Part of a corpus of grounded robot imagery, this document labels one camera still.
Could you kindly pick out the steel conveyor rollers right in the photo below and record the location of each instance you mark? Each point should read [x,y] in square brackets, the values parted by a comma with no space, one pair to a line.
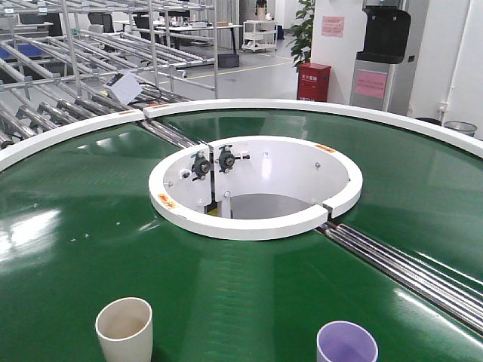
[444,292]

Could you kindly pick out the green potted plant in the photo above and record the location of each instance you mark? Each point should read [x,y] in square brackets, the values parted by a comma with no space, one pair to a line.
[302,31]

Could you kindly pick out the purple plastic cup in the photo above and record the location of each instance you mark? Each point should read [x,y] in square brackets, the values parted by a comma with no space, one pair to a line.
[345,341]

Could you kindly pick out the green circular conveyor belt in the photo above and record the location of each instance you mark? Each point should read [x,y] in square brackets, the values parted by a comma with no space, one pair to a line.
[78,231]

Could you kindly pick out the mesh waste basket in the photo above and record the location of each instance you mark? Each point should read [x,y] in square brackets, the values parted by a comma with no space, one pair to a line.
[461,127]

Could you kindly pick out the steel conveyor rollers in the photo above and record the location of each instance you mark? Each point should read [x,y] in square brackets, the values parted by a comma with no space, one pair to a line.
[444,292]
[168,134]

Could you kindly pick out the black storage crate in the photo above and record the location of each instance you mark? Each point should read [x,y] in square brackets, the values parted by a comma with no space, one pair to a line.
[226,61]

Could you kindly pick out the white shelf cart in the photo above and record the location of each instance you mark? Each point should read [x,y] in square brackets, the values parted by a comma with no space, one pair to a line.
[259,35]

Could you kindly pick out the grey water dispenser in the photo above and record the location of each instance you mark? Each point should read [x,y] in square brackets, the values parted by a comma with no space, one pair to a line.
[386,37]

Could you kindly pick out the white outer conveyor rim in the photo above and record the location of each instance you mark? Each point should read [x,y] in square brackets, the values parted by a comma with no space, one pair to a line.
[17,152]

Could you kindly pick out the white control box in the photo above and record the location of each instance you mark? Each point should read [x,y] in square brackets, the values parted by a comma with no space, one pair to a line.
[123,87]

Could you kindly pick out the pink wall notice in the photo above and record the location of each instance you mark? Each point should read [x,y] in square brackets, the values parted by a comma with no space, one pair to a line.
[333,26]

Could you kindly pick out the steel conveyor rollers left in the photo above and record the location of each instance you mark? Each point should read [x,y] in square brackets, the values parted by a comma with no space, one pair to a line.
[168,134]

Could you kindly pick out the beige plastic cup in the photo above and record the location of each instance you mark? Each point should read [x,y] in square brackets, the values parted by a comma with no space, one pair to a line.
[125,331]

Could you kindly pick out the white office desk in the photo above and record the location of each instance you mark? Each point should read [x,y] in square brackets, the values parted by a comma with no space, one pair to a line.
[200,32]

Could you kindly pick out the red fire extinguisher cabinet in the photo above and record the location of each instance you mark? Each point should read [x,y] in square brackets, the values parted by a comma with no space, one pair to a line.
[313,81]

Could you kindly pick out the metal roller rack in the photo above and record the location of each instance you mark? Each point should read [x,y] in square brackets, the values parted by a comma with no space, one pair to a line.
[57,55]

